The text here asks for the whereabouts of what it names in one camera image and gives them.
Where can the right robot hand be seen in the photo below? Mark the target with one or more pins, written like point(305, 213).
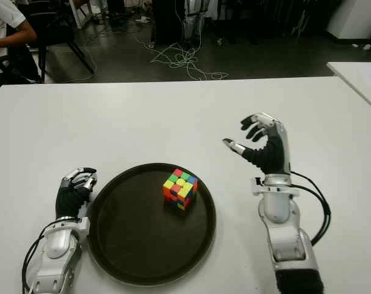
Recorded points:
point(274, 156)

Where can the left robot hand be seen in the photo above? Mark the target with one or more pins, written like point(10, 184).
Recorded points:
point(69, 200)

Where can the multicoloured Rubik's cube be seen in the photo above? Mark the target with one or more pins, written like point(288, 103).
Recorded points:
point(181, 190)

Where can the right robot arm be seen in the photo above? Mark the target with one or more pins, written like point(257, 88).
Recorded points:
point(280, 220)

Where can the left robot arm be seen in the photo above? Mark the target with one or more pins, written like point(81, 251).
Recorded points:
point(58, 242)

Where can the dark round plate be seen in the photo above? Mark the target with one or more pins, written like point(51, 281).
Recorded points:
point(136, 239)

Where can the neighbouring white table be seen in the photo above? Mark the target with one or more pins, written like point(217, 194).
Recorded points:
point(360, 78)

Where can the black office chair armrest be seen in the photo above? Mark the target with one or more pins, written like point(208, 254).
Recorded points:
point(5, 61)

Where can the black chair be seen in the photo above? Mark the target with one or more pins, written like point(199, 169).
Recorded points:
point(57, 30)

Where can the black wheeled cabinet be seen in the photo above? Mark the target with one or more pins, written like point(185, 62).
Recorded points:
point(168, 21)

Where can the person in white shirt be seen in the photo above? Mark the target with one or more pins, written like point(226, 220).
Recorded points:
point(2, 24)

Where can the white power strip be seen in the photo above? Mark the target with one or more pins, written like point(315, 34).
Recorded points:
point(142, 20)

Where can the white pedestal box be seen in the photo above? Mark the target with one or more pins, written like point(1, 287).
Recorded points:
point(357, 20)

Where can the white desk frame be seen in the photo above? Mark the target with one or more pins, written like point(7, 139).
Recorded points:
point(80, 16)

